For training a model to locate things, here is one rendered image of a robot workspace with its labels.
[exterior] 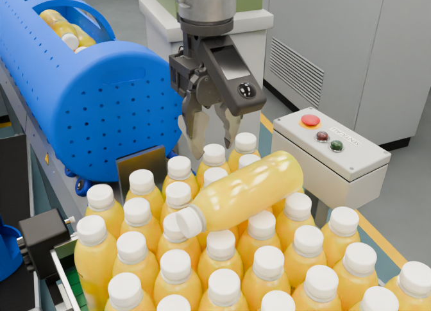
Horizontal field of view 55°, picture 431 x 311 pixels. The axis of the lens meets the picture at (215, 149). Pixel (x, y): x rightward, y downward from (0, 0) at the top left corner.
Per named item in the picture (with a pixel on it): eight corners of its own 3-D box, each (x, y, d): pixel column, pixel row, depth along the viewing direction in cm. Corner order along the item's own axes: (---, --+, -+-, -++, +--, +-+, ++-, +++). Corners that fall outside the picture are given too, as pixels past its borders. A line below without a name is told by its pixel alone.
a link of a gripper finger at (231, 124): (226, 126, 72) (216, 81, 66) (246, 143, 67) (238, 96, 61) (211, 135, 71) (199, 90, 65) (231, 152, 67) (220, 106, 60)
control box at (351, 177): (304, 145, 91) (311, 104, 85) (379, 197, 77) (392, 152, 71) (269, 160, 87) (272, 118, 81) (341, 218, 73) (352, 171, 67)
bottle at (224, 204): (299, 145, 60) (192, 199, 52) (313, 190, 61) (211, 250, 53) (270, 148, 67) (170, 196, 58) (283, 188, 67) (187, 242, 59)
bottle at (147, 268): (131, 303, 71) (116, 225, 60) (171, 309, 70) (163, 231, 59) (116, 342, 65) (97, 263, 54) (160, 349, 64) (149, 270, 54)
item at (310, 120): (310, 117, 82) (311, 111, 81) (323, 124, 79) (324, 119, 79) (296, 122, 80) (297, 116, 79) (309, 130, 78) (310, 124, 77)
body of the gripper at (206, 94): (211, 80, 67) (210, 4, 60) (242, 101, 61) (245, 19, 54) (169, 92, 64) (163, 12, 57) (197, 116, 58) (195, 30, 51)
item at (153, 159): (163, 188, 91) (159, 140, 83) (169, 194, 89) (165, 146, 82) (120, 205, 86) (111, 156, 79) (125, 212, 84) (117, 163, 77)
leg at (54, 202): (65, 220, 213) (35, 113, 177) (69, 226, 209) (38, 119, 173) (54, 224, 210) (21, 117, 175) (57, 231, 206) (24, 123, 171)
